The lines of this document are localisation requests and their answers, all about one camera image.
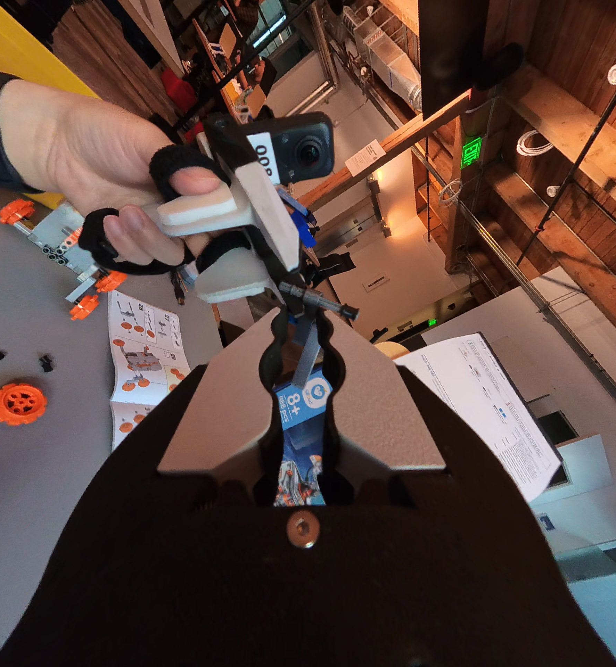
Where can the black connector pin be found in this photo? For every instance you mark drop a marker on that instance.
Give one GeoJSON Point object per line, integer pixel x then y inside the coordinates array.
{"type": "Point", "coordinates": [46, 363]}

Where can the yellow plastic bin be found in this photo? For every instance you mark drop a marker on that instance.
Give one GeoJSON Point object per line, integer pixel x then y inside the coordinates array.
{"type": "Point", "coordinates": [5, 41]}

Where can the grey orange toy robot chassis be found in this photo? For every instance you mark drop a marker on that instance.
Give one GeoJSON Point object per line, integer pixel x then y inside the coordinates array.
{"type": "Point", "coordinates": [52, 234]}

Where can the white printed sheet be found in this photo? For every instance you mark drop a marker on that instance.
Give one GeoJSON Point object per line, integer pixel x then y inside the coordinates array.
{"type": "Point", "coordinates": [485, 406]}

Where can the row of blue bins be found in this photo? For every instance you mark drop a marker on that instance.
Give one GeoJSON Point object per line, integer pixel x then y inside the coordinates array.
{"type": "Point", "coordinates": [295, 213]}

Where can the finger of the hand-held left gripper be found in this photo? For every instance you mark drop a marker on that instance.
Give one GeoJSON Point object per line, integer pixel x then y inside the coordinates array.
{"type": "Point", "coordinates": [271, 219]}

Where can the grey beam axle assembly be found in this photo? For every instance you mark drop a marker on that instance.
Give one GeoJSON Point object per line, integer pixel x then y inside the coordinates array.
{"type": "Point", "coordinates": [308, 354]}

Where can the white wall notice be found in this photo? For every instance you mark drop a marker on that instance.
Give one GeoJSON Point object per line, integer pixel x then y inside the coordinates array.
{"type": "Point", "coordinates": [362, 156]}

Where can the black jacket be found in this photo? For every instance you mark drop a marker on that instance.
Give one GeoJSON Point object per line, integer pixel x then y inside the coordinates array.
{"type": "Point", "coordinates": [336, 266]}

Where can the person's left hand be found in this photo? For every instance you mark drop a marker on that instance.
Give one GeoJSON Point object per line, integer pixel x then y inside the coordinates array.
{"type": "Point", "coordinates": [78, 140]}

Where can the orange spoked wheel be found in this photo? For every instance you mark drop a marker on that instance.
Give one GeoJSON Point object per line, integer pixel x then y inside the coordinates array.
{"type": "Point", "coordinates": [17, 405]}

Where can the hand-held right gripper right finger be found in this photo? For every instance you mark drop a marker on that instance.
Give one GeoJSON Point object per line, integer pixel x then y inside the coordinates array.
{"type": "Point", "coordinates": [386, 417]}

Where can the red bin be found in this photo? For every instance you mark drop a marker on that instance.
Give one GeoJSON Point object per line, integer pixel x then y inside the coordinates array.
{"type": "Point", "coordinates": [177, 88]}

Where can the silver ventilation duct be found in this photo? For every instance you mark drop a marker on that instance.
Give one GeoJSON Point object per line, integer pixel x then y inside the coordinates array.
{"type": "Point", "coordinates": [391, 57]}

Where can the black wall screen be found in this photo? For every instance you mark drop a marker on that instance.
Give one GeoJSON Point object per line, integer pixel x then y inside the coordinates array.
{"type": "Point", "coordinates": [451, 52]}

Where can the pale wooden stool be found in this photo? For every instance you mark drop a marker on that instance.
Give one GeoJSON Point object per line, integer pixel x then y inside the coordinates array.
{"type": "Point", "coordinates": [391, 350]}

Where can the grey desk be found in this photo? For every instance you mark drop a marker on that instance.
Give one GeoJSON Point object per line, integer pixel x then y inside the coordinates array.
{"type": "Point", "coordinates": [52, 495]}

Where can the open building instruction booklet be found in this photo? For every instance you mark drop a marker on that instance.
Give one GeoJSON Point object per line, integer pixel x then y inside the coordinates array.
{"type": "Point", "coordinates": [141, 354]}

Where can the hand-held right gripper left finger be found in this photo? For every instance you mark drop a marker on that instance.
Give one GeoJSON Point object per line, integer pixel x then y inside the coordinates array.
{"type": "Point", "coordinates": [219, 417]}

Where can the white wall plate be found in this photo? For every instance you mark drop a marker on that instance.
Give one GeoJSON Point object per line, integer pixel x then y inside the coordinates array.
{"type": "Point", "coordinates": [375, 284]}

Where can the green exit sign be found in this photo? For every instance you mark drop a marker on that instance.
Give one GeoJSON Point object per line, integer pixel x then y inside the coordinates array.
{"type": "Point", "coordinates": [472, 152]}

